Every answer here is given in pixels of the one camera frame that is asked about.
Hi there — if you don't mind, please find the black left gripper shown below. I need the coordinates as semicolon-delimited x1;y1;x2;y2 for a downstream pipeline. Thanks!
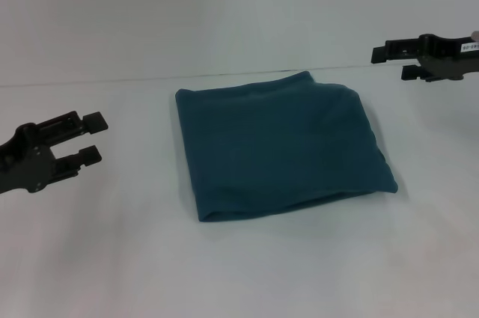
0;110;110;196

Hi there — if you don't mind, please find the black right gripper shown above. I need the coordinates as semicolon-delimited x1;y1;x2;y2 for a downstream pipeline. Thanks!
370;32;479;82

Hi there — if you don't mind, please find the teal blue t-shirt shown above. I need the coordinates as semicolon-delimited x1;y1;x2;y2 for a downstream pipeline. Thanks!
174;70;400;224

